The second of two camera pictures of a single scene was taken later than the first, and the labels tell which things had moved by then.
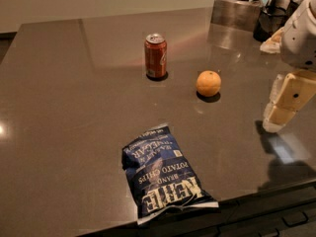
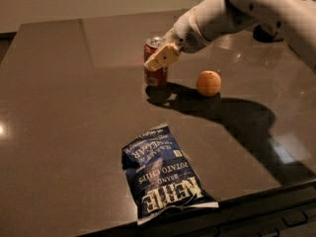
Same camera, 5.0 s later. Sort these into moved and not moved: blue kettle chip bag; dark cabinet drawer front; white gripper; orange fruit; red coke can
Moved: red coke can; white gripper
Not moved: blue kettle chip bag; orange fruit; dark cabinet drawer front
